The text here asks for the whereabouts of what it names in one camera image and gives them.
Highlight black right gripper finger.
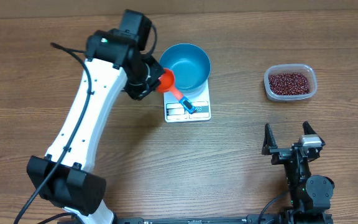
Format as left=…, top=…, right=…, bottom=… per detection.
left=302, top=121, right=325, bottom=146
left=262, top=123, right=278, bottom=155

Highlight orange measuring scoop blue handle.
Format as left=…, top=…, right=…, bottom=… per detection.
left=155, top=68, right=196, bottom=114

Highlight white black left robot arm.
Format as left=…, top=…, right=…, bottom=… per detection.
left=27, top=26, right=163, bottom=223

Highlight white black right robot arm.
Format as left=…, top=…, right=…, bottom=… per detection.
left=257, top=121, right=335, bottom=224

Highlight white digital kitchen scale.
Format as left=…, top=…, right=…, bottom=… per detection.
left=163, top=82, right=211, bottom=123

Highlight blue plastic bowl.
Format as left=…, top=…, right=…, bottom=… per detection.
left=159, top=43, right=211, bottom=93

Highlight clear plastic food container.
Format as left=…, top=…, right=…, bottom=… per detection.
left=264, top=63, right=318, bottom=102

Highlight red adzuki beans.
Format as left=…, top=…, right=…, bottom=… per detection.
left=268, top=73, right=311, bottom=95

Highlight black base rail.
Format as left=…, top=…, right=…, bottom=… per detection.
left=57, top=213, right=334, bottom=224

